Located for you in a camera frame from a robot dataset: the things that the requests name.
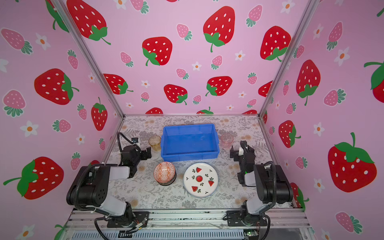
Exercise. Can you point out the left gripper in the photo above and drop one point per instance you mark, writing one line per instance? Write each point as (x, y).
(143, 153)

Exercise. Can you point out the watermelon pattern plate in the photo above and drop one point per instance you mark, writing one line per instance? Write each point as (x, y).
(200, 180)

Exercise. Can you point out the pink transparent cup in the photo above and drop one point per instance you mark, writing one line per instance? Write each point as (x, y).
(226, 140)

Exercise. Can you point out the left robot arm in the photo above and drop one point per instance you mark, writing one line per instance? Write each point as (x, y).
(89, 191)

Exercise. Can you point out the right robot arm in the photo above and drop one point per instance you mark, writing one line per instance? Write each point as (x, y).
(270, 182)

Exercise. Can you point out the blue plastic bin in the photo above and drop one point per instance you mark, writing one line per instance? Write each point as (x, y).
(189, 143)

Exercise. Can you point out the orange patterned top bowl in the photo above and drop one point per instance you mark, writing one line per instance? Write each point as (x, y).
(164, 172)

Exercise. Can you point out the dark striped bottom bowl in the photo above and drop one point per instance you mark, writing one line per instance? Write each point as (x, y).
(168, 182)

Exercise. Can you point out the green lit circuit board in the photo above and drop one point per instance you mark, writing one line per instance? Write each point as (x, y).
(251, 235)

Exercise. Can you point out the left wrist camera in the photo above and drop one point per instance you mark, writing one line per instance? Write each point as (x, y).
(135, 141)

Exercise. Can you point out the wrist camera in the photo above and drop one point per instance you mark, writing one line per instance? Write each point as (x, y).
(243, 148)
(135, 141)

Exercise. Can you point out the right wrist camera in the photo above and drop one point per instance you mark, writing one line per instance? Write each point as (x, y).
(243, 148)

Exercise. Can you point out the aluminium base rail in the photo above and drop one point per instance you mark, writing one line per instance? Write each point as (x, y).
(191, 224)

